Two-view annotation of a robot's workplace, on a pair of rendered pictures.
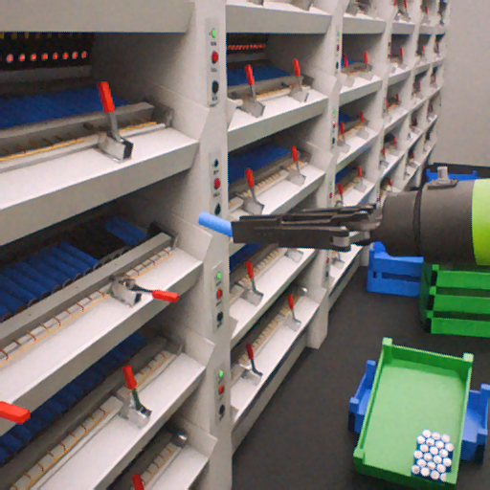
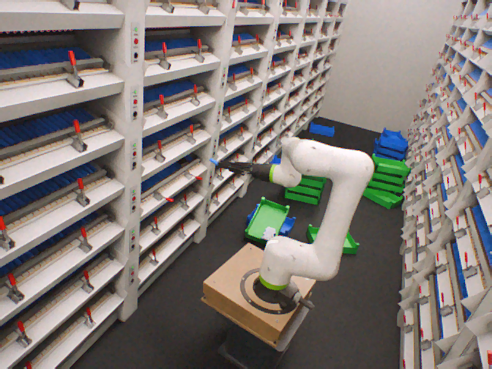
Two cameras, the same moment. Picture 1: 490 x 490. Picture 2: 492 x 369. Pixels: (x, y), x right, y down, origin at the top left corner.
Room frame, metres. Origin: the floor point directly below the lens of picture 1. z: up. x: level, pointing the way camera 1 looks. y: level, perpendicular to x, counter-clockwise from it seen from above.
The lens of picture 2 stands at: (-0.96, 0.03, 1.44)
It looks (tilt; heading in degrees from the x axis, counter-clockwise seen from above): 28 degrees down; 355
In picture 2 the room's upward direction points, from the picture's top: 10 degrees clockwise
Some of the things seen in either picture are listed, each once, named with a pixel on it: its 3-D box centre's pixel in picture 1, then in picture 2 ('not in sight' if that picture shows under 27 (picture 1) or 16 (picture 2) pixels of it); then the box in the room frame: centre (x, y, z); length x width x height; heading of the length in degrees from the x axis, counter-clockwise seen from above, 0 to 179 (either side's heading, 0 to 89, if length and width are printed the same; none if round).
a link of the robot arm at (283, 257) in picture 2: not in sight; (282, 261); (0.14, -0.28, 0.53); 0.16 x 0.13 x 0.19; 85
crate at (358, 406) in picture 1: (419, 407); (271, 221); (1.16, -0.41, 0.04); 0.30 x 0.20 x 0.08; 67
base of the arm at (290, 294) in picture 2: not in sight; (282, 291); (0.11, -0.31, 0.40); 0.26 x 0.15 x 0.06; 54
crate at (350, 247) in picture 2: not in sight; (332, 239); (1.04, -0.83, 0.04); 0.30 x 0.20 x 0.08; 96
